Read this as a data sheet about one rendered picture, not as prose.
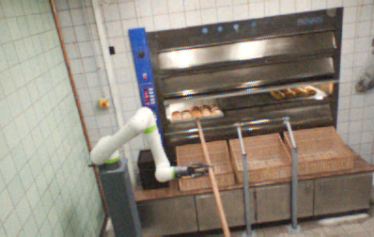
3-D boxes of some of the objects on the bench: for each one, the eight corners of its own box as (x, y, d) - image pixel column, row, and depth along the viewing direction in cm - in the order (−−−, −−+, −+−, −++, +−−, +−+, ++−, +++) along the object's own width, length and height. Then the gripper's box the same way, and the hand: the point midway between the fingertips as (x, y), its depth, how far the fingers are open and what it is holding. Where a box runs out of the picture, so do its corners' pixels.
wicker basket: (179, 166, 360) (175, 145, 350) (227, 161, 360) (225, 139, 350) (179, 192, 315) (176, 167, 305) (235, 184, 315) (233, 161, 304)
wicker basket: (282, 153, 361) (282, 131, 351) (331, 147, 360) (333, 125, 350) (297, 176, 316) (298, 151, 305) (353, 169, 314) (355, 145, 304)
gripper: (180, 159, 233) (212, 155, 233) (182, 178, 239) (213, 174, 239) (180, 165, 226) (213, 160, 226) (183, 183, 232) (215, 179, 232)
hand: (209, 167), depth 233 cm, fingers closed on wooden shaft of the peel, 3 cm apart
